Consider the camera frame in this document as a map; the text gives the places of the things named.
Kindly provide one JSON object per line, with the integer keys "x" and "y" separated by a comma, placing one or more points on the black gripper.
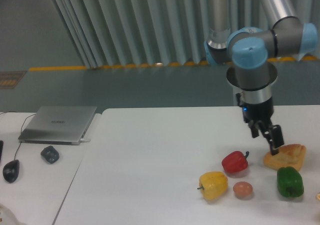
{"x": 260, "y": 113}

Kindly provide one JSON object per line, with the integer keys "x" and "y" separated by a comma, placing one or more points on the yellow bell pepper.
{"x": 212, "y": 184}

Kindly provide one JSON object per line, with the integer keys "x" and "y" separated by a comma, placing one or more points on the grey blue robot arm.
{"x": 249, "y": 50}

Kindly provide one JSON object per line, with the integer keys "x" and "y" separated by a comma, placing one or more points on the red bell pepper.
{"x": 235, "y": 162}

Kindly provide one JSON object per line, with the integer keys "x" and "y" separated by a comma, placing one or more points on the green bell pepper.
{"x": 289, "y": 182}

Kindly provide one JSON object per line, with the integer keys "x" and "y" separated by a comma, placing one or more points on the golden bread pastry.
{"x": 291, "y": 155}

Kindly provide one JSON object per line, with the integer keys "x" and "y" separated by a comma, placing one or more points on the brown egg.
{"x": 242, "y": 189}

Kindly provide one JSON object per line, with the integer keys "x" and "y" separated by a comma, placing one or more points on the orange item at edge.
{"x": 318, "y": 196}

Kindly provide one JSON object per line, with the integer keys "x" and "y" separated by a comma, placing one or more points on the folding partition screen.
{"x": 111, "y": 32}

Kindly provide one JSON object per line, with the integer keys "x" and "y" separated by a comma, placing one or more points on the silver closed laptop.
{"x": 61, "y": 125}

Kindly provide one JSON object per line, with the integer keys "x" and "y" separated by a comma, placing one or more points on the black power adapter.
{"x": 50, "y": 154}

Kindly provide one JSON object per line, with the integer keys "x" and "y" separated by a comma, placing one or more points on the black computer mouse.
{"x": 11, "y": 171}

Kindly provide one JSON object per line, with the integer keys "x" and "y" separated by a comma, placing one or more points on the black device at edge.
{"x": 1, "y": 149}

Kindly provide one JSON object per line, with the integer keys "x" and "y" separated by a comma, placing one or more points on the white cloth corner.
{"x": 7, "y": 217}

